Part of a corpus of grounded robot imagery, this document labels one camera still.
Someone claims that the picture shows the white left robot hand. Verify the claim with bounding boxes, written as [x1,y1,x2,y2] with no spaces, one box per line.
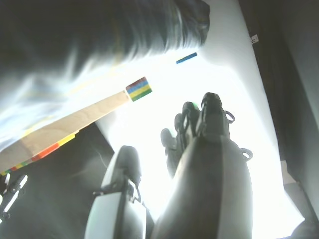
[84,92,254,239]

